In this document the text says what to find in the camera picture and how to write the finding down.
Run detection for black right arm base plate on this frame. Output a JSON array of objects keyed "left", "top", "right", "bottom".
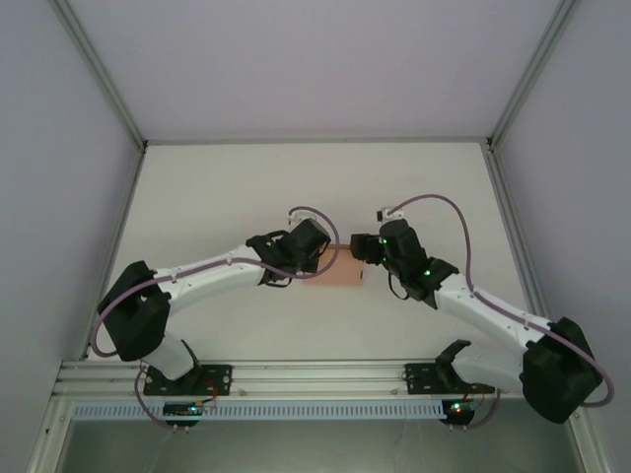
[{"left": 403, "top": 362, "right": 494, "bottom": 395}]

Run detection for light blue slotted cable duct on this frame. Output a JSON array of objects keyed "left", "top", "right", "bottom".
[{"left": 72, "top": 399, "right": 445, "bottom": 422}]

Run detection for brown paper box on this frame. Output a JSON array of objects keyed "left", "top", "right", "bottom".
[{"left": 300, "top": 244, "right": 367, "bottom": 287}]

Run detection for aluminium mounting rail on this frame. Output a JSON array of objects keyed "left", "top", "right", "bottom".
[{"left": 51, "top": 358, "right": 591, "bottom": 398}]

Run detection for aluminium frame corner post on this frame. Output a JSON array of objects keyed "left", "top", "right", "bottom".
[
  {"left": 485, "top": 0, "right": 581, "bottom": 152},
  {"left": 48, "top": 0, "right": 149, "bottom": 152}
]

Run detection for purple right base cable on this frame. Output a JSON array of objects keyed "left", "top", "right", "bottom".
[{"left": 462, "top": 383, "right": 505, "bottom": 432}]

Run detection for aluminium table side rail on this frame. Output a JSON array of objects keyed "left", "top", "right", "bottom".
[
  {"left": 482, "top": 147, "right": 561, "bottom": 359},
  {"left": 78, "top": 147, "right": 147, "bottom": 361}
]

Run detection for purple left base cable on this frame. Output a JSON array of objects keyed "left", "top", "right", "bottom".
[{"left": 129, "top": 359, "right": 172, "bottom": 431}]

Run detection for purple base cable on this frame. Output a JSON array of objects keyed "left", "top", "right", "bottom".
[
  {"left": 129, "top": 359, "right": 172, "bottom": 431},
  {"left": 462, "top": 383, "right": 505, "bottom": 432}
]

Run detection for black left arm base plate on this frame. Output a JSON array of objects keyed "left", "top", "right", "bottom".
[{"left": 142, "top": 363, "right": 234, "bottom": 396}]

